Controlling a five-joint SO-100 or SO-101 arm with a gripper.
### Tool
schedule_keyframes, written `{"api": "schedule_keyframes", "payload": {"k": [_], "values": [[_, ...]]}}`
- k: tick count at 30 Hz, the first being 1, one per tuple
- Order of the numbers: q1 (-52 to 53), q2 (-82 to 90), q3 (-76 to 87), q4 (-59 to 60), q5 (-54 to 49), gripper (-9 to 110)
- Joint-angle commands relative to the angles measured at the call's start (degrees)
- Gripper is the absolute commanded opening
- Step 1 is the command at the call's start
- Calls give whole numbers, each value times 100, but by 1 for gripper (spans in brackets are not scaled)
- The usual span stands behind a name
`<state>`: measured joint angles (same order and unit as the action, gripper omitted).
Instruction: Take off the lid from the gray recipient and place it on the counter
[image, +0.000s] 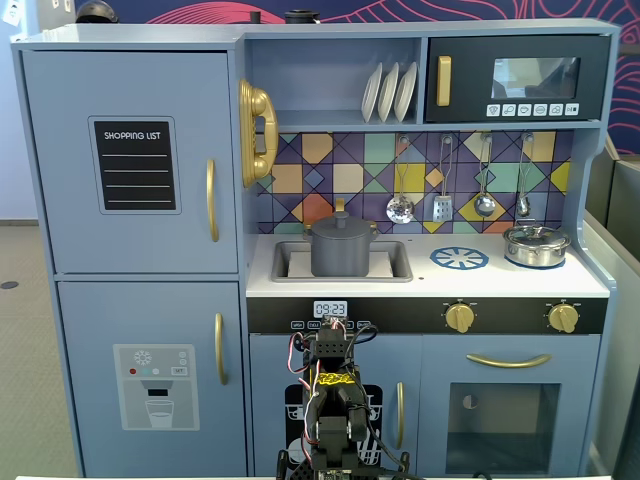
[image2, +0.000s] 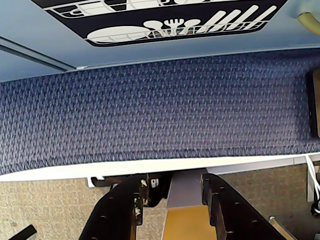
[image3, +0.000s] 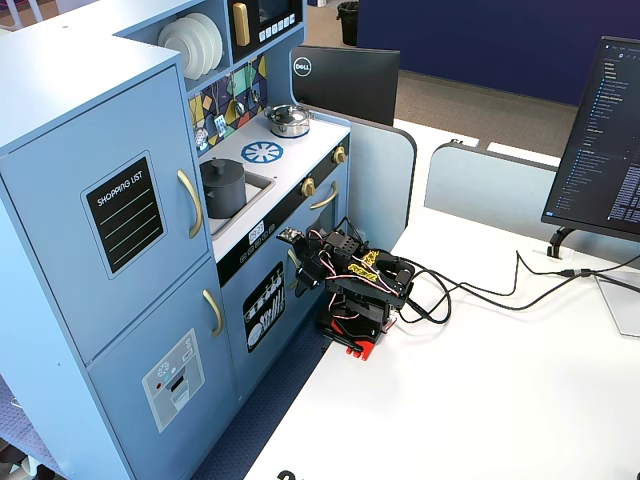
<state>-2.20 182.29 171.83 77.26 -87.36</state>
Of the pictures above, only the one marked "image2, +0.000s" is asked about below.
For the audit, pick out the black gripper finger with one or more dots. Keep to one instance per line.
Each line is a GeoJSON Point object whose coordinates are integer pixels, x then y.
{"type": "Point", "coordinates": [235, 215]}
{"type": "Point", "coordinates": [117, 205]}

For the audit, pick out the yellow wooden box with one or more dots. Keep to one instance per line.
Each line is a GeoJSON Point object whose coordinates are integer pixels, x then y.
{"type": "Point", "coordinates": [185, 225]}

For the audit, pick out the gray table leg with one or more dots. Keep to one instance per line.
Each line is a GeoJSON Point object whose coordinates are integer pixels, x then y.
{"type": "Point", "coordinates": [185, 190]}

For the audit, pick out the black flat strip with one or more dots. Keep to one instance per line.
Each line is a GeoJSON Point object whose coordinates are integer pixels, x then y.
{"type": "Point", "coordinates": [25, 232]}

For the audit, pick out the blue woven rug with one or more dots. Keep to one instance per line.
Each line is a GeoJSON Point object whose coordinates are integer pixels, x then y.
{"type": "Point", "coordinates": [150, 112]}

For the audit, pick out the dark wooden block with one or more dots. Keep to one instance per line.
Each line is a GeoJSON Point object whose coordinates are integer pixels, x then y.
{"type": "Point", "coordinates": [314, 105]}

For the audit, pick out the blue dishwasher door with sticker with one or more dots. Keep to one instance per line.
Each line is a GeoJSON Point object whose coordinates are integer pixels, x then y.
{"type": "Point", "coordinates": [175, 52]}

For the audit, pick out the blue toy kitchen body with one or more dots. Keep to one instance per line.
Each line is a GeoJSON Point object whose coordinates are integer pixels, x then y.
{"type": "Point", "coordinates": [15, 67]}

